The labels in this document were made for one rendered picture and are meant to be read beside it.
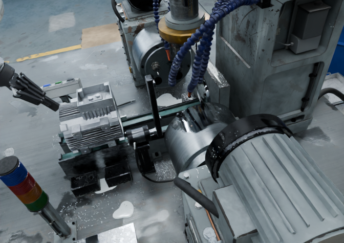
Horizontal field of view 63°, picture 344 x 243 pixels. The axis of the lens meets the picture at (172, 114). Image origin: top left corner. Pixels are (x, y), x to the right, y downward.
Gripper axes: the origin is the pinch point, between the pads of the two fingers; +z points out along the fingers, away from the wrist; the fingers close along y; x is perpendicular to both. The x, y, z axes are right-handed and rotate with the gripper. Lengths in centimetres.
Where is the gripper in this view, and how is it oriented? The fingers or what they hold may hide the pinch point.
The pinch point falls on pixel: (50, 103)
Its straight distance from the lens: 113.3
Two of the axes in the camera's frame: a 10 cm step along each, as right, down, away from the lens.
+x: -7.8, 5.9, 2.2
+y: -2.8, -6.4, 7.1
